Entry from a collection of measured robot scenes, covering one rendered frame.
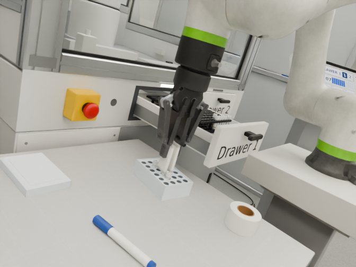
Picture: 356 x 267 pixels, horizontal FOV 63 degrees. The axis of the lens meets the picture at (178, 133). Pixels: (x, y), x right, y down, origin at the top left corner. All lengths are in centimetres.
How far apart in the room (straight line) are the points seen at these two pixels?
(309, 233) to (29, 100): 87
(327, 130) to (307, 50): 25
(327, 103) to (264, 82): 165
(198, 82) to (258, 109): 206
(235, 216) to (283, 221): 44
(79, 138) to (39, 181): 25
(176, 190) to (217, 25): 35
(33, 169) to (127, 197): 19
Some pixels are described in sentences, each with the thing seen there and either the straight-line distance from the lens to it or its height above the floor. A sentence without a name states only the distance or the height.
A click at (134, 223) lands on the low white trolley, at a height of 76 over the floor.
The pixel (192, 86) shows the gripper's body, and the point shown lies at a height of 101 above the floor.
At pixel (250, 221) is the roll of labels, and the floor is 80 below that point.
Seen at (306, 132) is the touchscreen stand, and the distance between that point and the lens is 176.
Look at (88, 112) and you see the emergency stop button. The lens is 72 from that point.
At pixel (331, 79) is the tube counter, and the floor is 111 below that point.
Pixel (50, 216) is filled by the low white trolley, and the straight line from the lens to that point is 55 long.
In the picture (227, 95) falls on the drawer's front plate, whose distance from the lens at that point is 128.
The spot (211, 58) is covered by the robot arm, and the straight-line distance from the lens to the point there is 57.
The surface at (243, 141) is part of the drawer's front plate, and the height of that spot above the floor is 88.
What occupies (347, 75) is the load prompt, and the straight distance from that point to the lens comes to 186.
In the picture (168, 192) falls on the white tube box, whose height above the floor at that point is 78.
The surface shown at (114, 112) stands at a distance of 86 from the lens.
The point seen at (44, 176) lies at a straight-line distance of 63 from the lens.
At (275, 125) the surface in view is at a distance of 257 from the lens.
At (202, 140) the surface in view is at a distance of 75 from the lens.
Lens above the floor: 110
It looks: 18 degrees down
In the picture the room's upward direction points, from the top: 17 degrees clockwise
